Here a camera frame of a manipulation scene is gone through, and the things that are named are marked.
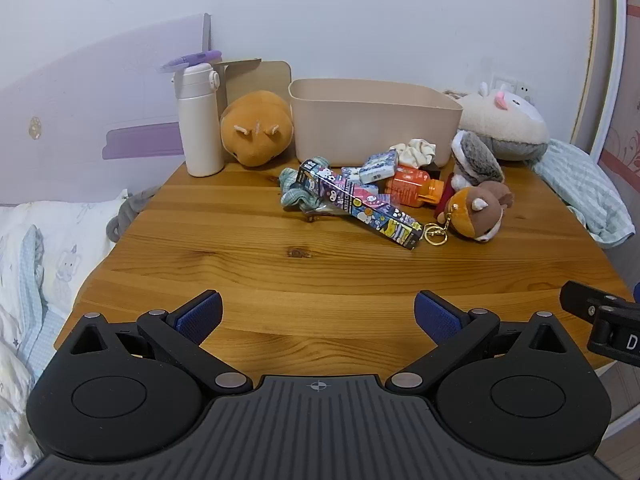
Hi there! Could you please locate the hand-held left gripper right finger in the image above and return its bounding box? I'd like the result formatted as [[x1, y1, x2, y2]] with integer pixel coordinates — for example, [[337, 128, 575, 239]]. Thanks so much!
[[386, 289, 571, 396]]

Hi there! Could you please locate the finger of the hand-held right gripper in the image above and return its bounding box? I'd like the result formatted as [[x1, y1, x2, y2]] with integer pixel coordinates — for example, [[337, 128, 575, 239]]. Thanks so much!
[[559, 280, 640, 319]]

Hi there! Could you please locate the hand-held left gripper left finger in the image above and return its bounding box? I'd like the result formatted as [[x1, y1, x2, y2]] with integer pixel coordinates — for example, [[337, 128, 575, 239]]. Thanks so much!
[[67, 289, 253, 396]]

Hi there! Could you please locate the brown plush keychain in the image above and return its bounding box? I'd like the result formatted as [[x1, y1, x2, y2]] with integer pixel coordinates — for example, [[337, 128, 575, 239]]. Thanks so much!
[[424, 182, 516, 247]]

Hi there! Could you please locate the orange bottle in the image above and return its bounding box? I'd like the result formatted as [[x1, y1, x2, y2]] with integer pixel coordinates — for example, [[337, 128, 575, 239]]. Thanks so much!
[[384, 167, 446, 209]]

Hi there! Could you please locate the long cartoon printed box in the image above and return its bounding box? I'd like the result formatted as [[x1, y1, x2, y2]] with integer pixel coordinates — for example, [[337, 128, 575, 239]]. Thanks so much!
[[296, 158, 425, 251]]

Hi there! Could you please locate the green scrunchie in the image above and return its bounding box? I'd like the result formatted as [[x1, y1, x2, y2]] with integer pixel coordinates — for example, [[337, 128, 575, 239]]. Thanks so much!
[[278, 167, 332, 211]]

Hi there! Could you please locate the blue white tissue packet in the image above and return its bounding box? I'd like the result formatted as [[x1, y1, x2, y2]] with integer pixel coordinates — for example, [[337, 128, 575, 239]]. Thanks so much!
[[356, 150, 399, 185]]

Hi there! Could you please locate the grey white plush toy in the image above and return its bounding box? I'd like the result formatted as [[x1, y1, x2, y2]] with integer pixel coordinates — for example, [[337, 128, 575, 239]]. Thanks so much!
[[451, 130, 506, 187]]

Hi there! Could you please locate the white scrunchie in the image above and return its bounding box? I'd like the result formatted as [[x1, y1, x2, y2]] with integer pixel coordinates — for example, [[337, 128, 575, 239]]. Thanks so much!
[[389, 138, 437, 168]]

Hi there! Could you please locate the beige plastic container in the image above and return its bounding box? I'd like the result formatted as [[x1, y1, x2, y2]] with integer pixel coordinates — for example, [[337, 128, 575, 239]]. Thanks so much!
[[288, 78, 463, 169]]

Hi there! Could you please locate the blue striped cloth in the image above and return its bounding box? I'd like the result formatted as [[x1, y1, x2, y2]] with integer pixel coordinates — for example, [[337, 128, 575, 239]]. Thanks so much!
[[531, 139, 637, 249]]

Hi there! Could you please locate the printed blanket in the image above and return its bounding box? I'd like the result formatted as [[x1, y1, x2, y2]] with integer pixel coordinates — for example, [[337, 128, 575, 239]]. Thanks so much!
[[0, 189, 132, 472]]

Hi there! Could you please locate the white water bottle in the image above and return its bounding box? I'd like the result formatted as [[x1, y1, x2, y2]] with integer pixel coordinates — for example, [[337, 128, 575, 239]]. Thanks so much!
[[173, 64, 226, 178]]

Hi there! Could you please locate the white framed pink panel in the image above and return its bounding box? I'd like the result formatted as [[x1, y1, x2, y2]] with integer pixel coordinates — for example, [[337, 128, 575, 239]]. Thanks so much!
[[570, 0, 640, 196]]

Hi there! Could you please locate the large white plush slipper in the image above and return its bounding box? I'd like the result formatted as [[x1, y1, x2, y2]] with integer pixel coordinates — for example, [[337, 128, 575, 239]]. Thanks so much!
[[442, 81, 551, 162]]

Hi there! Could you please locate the orange hamster plush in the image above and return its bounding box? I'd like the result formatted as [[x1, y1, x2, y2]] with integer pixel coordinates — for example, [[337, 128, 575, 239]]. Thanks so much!
[[220, 90, 295, 168]]

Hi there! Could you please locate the beige wooden stand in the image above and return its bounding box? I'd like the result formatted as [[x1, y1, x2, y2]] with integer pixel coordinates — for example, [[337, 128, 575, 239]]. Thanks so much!
[[212, 59, 292, 107]]

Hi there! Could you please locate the purple handheld fan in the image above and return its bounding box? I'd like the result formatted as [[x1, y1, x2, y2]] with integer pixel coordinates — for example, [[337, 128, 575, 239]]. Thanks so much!
[[161, 50, 222, 74]]

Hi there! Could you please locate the lilac headboard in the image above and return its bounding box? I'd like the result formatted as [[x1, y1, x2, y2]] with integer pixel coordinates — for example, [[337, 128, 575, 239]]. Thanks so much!
[[0, 12, 213, 206]]

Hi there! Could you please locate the grey knitted cord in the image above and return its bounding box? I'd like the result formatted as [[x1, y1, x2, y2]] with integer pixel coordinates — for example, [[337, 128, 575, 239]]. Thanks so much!
[[106, 185, 163, 242]]

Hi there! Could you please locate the white wall socket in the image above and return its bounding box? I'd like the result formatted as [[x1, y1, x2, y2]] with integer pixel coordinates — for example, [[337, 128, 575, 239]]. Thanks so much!
[[490, 72, 534, 102]]

